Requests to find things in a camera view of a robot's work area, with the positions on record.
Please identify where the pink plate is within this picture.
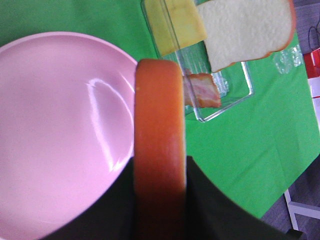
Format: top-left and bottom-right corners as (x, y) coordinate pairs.
(0, 32), (137, 240)

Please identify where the green tablecloth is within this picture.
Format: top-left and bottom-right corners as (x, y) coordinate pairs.
(0, 0), (320, 218)

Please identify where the yellow cheese slice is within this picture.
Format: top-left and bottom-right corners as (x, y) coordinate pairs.
(142, 0), (207, 57)

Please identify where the red white box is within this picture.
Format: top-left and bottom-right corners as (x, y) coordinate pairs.
(303, 48), (320, 120)

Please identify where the white frame furniture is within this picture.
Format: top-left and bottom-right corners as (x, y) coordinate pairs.
(284, 189), (320, 231)

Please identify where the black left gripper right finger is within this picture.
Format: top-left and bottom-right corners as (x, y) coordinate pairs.
(185, 156), (304, 240)

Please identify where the clear right plastic tray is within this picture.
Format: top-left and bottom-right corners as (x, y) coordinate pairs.
(141, 0), (254, 123)

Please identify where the bread slice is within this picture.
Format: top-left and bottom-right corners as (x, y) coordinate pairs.
(133, 59), (187, 240)
(197, 0), (296, 73)

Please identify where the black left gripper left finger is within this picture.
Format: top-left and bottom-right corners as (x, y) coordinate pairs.
(43, 158), (135, 240)

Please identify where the bacon strip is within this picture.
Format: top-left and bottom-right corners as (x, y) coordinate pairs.
(187, 69), (222, 108)

